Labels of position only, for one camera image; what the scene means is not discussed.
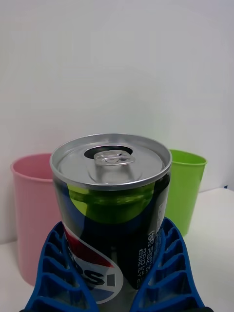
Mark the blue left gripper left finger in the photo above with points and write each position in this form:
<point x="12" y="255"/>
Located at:
<point x="56" y="280"/>

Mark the green plastic waste bin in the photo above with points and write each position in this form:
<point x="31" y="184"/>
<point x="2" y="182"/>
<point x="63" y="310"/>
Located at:
<point x="185" y="190"/>

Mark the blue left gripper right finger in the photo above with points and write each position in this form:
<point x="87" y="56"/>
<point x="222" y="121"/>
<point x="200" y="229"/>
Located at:
<point x="170" y="275"/>

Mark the black and green drink can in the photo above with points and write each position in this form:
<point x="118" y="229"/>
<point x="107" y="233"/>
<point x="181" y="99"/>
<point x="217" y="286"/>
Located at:
<point x="109" y="214"/>

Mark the pink plastic waste bin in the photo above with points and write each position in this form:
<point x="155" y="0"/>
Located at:
<point x="34" y="219"/>

